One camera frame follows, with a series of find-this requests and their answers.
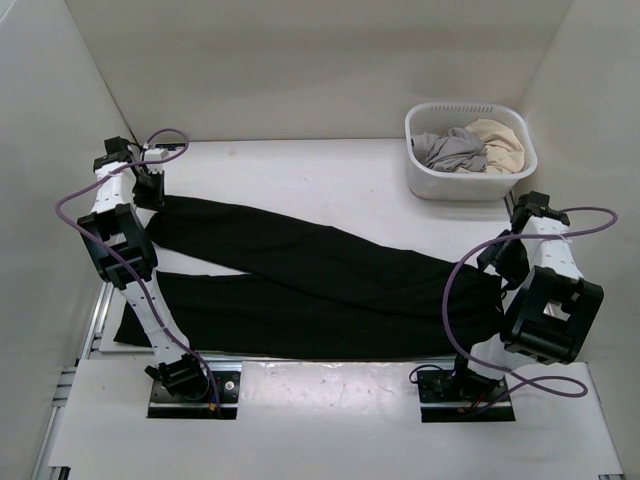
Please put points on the dark label sticker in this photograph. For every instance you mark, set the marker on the dark label sticker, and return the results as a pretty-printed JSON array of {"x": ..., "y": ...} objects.
[{"x": 171, "y": 147}]

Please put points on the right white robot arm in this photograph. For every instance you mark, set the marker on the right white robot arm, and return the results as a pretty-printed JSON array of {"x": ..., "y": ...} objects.
[{"x": 550, "y": 306}]

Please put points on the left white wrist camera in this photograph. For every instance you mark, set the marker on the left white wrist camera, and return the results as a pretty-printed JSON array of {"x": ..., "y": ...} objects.
[{"x": 154, "y": 158}]

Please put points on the white plastic laundry basket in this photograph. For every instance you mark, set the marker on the white plastic laundry basket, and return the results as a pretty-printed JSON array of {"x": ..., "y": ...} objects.
[{"x": 437, "y": 118}]

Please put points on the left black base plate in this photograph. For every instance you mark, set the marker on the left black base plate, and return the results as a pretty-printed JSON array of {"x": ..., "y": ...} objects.
[{"x": 164, "y": 405}]

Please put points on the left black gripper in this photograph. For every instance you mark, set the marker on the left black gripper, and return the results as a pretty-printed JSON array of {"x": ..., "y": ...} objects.
[{"x": 158, "y": 198}]

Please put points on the grey garment in basket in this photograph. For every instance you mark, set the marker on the grey garment in basket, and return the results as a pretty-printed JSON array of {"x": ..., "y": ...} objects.
[{"x": 456, "y": 149}]

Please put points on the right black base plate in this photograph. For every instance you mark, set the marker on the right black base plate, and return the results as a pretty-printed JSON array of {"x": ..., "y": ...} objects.
[{"x": 456, "y": 396}]

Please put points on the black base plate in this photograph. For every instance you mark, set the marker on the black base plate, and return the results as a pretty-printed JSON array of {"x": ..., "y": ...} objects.
[
  {"x": 456, "y": 396},
  {"x": 164, "y": 405}
]

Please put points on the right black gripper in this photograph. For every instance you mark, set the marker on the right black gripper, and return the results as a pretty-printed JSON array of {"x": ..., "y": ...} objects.
[{"x": 514, "y": 275}]

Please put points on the black trousers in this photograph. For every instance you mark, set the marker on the black trousers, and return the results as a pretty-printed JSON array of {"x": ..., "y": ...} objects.
[{"x": 298, "y": 290}]

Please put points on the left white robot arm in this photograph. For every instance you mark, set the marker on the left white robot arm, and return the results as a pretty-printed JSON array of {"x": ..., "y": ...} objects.
[{"x": 126, "y": 258}]

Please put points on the beige garment in basket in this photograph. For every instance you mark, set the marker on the beige garment in basket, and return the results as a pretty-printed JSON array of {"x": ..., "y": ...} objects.
[{"x": 505, "y": 153}]

